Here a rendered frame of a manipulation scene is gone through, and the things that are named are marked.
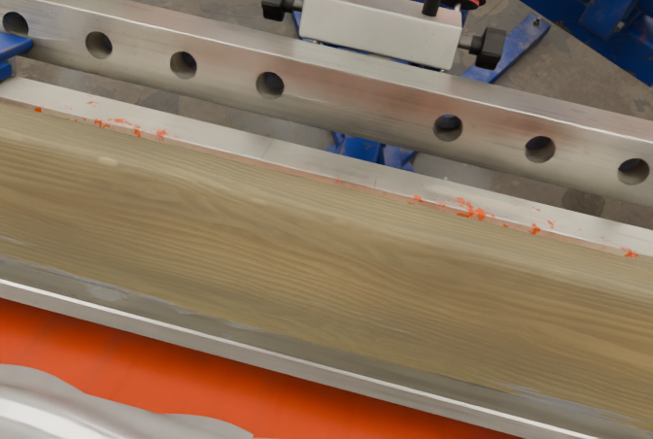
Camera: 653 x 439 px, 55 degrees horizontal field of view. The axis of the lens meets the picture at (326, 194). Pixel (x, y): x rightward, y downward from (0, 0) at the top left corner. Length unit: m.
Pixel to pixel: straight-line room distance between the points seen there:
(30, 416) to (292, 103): 0.28
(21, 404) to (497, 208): 0.30
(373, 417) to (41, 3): 0.39
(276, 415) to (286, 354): 0.04
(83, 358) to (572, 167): 0.35
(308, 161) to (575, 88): 1.75
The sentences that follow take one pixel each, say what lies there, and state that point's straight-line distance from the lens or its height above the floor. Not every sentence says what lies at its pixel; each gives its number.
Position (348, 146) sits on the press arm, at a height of 0.92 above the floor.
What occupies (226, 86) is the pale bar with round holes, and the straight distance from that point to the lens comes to 0.49.
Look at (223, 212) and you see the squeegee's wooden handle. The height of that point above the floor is 1.30.
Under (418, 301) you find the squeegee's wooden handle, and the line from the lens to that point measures 0.26.
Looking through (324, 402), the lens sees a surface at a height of 1.22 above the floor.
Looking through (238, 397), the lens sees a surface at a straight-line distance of 0.31.
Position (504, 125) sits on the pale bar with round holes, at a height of 1.16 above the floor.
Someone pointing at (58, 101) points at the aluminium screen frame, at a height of 1.16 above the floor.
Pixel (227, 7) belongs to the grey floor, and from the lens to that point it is 2.15.
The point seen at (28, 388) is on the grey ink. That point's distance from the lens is 0.31.
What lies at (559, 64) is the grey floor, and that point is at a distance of 2.18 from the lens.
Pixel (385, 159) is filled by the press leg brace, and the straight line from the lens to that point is 1.43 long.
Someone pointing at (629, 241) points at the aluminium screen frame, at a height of 1.16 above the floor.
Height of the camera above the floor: 1.52
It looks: 62 degrees down
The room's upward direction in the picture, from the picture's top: 7 degrees clockwise
